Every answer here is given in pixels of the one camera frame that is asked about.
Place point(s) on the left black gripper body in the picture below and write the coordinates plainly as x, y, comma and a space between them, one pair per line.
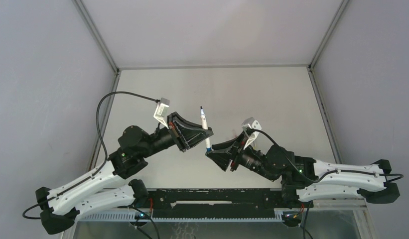
177, 133

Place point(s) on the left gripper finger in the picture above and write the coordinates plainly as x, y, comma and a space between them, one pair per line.
180, 123
193, 137

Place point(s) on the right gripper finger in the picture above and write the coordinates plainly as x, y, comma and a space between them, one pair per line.
223, 159
232, 144

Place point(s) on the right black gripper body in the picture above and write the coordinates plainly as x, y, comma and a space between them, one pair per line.
235, 161

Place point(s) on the blue capped white marker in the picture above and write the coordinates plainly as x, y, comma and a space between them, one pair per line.
204, 126

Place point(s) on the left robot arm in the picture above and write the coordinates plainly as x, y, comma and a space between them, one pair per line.
106, 186

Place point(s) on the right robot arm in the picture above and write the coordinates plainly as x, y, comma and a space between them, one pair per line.
305, 179

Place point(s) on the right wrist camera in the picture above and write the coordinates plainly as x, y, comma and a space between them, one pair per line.
251, 129

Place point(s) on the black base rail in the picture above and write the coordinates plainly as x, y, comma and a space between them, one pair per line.
210, 201

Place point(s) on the aluminium frame right post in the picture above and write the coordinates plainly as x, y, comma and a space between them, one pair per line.
311, 69

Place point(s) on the aluminium frame post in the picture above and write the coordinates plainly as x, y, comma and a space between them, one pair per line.
100, 42
311, 69

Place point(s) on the aluminium frame back rail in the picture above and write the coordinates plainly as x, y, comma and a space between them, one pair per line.
213, 66

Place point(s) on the white cable tray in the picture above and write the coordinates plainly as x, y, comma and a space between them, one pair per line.
132, 216

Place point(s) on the aluminium frame left post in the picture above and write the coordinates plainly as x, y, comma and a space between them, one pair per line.
100, 42

